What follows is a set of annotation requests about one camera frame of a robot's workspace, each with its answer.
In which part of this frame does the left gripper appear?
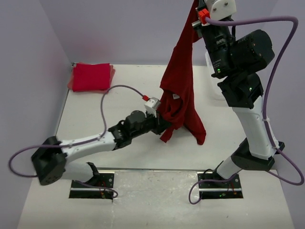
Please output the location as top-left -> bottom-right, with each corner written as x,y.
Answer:
131,109 -> 171,139

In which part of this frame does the dark red t shirt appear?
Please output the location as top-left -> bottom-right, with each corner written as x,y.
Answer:
158,0 -> 206,145

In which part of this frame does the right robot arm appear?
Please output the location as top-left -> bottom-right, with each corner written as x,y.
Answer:
193,0 -> 276,187

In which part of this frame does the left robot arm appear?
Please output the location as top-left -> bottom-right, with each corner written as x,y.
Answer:
31,110 -> 172,186

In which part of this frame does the white plastic basket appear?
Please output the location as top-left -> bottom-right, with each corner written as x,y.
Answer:
205,51 -> 225,101

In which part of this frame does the folded light red shirt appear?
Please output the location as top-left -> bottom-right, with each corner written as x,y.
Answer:
67,63 -> 116,94

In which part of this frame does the folded bright red shirt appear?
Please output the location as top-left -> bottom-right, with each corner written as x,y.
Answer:
71,62 -> 111,93

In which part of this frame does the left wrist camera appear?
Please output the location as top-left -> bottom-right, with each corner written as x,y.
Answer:
142,95 -> 161,117

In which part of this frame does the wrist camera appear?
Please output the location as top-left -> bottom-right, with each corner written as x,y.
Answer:
142,95 -> 161,117
196,0 -> 237,25

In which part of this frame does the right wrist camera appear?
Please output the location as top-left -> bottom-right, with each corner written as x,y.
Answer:
196,0 -> 237,25

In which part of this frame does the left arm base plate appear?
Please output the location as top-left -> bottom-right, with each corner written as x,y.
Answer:
71,172 -> 114,191

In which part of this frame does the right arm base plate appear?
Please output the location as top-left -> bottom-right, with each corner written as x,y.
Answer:
197,170 -> 242,190

